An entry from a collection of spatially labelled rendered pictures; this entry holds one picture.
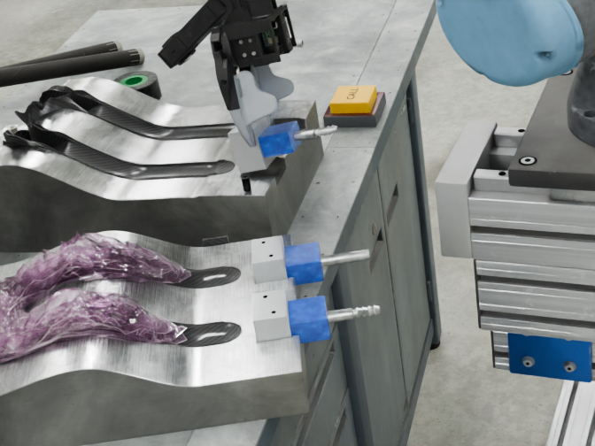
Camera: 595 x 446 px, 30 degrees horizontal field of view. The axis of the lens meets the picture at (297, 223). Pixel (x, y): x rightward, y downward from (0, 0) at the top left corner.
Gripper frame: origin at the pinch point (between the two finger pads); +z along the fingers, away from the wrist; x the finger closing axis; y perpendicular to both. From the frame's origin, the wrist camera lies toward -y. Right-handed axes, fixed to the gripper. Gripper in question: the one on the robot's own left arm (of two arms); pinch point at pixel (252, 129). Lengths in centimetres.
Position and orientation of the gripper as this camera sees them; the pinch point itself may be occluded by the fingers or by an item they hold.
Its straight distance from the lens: 138.6
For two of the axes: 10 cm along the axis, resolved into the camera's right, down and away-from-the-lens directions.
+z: 2.4, 9.0, 3.5
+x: 2.8, -4.1, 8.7
